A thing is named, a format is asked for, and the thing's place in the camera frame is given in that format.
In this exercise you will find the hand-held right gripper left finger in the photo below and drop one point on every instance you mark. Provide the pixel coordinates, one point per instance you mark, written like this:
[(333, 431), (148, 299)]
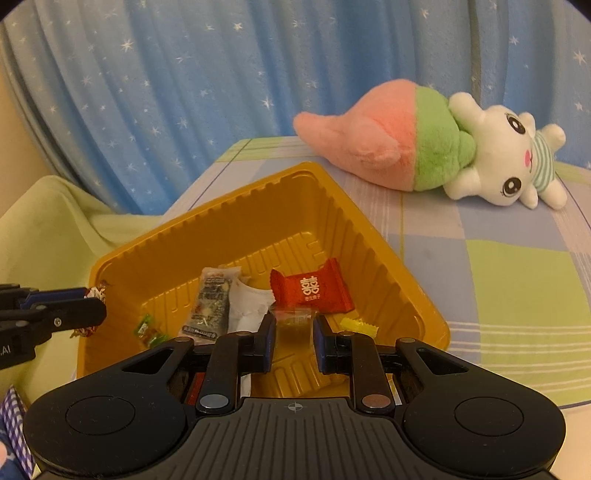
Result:
[(267, 341)]

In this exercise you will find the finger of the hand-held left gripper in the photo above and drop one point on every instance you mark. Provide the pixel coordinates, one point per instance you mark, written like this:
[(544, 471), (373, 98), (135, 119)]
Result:
[(51, 296), (69, 316)]

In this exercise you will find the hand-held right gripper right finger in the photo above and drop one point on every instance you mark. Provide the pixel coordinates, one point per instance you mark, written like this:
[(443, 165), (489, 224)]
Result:
[(322, 344)]

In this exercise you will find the clear brown candy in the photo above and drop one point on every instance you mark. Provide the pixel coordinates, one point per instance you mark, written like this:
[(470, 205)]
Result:
[(293, 319)]

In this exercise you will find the red brown printed snack packet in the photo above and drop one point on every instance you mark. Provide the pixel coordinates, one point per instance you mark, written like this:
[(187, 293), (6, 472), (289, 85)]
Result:
[(98, 291)]

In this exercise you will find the yellow snack packet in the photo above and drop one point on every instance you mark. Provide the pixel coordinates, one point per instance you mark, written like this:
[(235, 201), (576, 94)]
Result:
[(358, 326)]

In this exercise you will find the large red snack packet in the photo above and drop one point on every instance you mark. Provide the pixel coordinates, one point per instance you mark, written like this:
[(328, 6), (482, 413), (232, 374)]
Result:
[(309, 288)]

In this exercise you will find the grey printed snack packet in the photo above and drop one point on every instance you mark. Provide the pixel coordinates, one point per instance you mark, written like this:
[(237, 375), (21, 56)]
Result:
[(212, 304)]

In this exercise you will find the gold plastic tray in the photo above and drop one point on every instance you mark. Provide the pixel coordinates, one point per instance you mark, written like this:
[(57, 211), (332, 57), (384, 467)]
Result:
[(295, 207)]

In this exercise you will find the white green snack packet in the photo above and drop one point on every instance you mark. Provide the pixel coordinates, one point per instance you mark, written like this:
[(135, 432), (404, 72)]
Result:
[(251, 302)]

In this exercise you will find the light green blanket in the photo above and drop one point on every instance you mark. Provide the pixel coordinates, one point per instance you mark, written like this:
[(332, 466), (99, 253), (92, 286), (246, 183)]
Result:
[(55, 221)]

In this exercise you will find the red foil candy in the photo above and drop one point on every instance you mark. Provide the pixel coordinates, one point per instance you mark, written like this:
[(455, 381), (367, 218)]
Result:
[(196, 387)]

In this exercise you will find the blue checked cloth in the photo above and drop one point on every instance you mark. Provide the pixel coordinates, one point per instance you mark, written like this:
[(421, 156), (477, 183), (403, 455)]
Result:
[(16, 429)]

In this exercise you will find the pink green plush toy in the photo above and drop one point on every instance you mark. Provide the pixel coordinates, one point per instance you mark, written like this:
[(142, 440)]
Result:
[(369, 134)]

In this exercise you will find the blue star curtain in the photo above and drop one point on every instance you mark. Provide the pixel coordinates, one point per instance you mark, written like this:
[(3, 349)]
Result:
[(207, 92)]

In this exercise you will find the white rabbit plush toy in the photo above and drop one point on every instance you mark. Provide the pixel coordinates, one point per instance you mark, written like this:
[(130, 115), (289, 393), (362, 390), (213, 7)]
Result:
[(503, 152)]

